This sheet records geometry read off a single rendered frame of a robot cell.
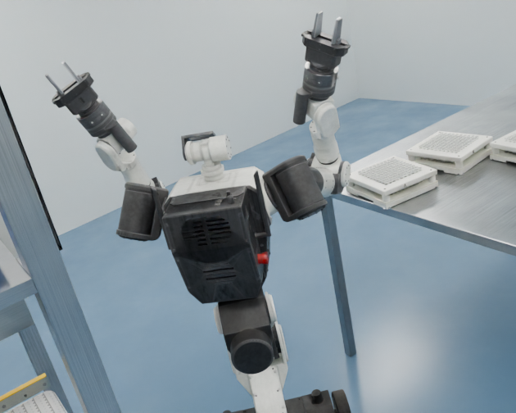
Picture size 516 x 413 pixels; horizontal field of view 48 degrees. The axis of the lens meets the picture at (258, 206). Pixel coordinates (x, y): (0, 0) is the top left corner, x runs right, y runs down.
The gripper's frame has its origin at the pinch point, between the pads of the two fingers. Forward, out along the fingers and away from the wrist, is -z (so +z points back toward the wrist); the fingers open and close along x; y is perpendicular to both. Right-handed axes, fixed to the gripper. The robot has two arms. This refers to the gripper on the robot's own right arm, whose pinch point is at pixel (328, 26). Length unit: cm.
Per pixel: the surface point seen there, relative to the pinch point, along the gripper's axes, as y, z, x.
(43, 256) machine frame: -85, 14, 8
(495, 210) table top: 39, 62, -52
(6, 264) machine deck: -87, 21, 18
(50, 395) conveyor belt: -87, 70, 19
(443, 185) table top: 55, 73, -31
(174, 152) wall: 199, 269, 229
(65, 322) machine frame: -87, 27, 3
